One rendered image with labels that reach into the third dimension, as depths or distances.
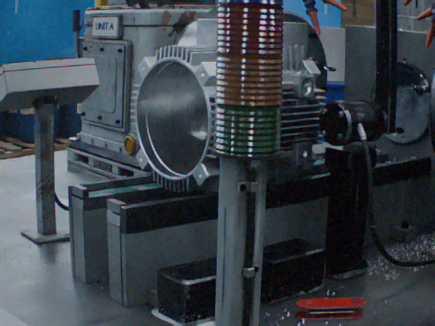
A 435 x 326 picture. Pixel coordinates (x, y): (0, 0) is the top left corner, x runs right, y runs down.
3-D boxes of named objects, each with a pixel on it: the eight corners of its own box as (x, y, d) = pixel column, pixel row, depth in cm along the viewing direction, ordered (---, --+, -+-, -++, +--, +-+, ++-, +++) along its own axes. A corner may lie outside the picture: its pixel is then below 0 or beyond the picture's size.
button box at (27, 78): (81, 103, 127) (75, 74, 128) (102, 84, 121) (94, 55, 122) (-8, 112, 116) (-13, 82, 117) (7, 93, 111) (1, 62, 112)
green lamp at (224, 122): (249, 145, 76) (251, 97, 75) (294, 155, 71) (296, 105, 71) (199, 150, 72) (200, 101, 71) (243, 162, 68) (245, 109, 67)
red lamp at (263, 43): (252, 50, 74) (253, 5, 73) (297, 55, 70) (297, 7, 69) (201, 50, 71) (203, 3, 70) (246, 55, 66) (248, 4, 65)
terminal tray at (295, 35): (256, 66, 119) (257, 20, 117) (308, 73, 111) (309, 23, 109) (193, 68, 111) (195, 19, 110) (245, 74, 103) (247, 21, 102)
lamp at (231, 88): (251, 97, 75) (252, 50, 74) (296, 105, 71) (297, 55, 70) (200, 101, 71) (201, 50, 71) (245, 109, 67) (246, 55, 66)
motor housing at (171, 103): (234, 163, 125) (238, 40, 121) (326, 185, 111) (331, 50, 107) (127, 178, 112) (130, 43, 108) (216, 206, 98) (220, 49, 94)
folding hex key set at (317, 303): (296, 320, 92) (297, 307, 92) (294, 311, 95) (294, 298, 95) (365, 318, 92) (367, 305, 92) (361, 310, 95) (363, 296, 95)
